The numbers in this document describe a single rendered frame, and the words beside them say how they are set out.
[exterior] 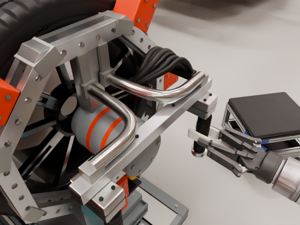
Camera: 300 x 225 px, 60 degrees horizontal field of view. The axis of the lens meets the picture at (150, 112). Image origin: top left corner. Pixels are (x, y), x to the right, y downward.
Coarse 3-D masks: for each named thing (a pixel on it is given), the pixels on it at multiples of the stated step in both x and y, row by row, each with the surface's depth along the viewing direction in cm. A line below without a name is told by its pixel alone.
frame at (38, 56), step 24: (72, 24) 55; (96, 24) 55; (120, 24) 58; (24, 48) 48; (48, 48) 47; (72, 48) 51; (144, 48) 69; (24, 72) 47; (48, 72) 48; (24, 96) 47; (24, 120) 49; (144, 120) 94; (0, 144) 47; (0, 168) 49; (24, 192) 57; (48, 192) 72; (24, 216) 59; (48, 216) 67
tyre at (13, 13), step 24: (0, 0) 52; (24, 0) 50; (48, 0) 52; (72, 0) 56; (96, 0) 61; (0, 24) 47; (24, 24) 50; (48, 24) 54; (0, 48) 48; (0, 72) 50; (0, 192) 62
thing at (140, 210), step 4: (140, 204) 129; (144, 204) 129; (136, 208) 128; (140, 208) 128; (144, 208) 127; (132, 212) 126; (136, 212) 126; (140, 212) 125; (144, 212) 129; (128, 216) 125; (132, 216) 125; (136, 216) 123; (140, 216) 127; (124, 220) 123; (128, 220) 123; (132, 220) 121; (136, 220) 125; (32, 224) 121; (36, 224) 122; (124, 224) 122; (128, 224) 120; (132, 224) 123; (136, 224) 127
